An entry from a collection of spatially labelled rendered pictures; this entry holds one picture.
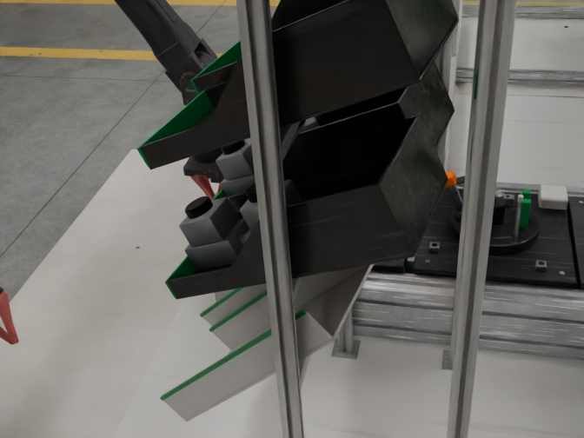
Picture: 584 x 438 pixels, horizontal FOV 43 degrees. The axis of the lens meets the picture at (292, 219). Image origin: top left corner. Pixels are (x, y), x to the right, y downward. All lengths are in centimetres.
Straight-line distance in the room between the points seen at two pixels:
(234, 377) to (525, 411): 46
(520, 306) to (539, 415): 16
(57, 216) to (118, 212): 169
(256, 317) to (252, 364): 15
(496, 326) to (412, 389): 16
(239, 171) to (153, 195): 73
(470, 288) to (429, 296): 49
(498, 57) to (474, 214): 13
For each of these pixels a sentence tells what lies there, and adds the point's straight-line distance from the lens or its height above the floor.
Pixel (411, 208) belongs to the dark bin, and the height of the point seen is 133.
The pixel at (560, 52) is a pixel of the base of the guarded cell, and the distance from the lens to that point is 223.
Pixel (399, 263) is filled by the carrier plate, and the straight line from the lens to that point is 116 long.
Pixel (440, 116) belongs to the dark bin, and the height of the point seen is 132.
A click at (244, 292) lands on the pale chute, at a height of 108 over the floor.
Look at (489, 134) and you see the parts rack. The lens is 56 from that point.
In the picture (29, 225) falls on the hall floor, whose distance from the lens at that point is 325.
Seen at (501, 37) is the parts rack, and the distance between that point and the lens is 53.
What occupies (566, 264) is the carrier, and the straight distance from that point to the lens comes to 120.
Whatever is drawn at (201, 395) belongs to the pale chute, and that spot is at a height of 105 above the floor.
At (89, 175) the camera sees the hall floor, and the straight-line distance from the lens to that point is 350.
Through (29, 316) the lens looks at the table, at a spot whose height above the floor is 86.
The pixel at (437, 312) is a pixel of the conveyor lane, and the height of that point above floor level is 93.
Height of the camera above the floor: 169
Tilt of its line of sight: 35 degrees down
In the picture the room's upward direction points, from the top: 4 degrees counter-clockwise
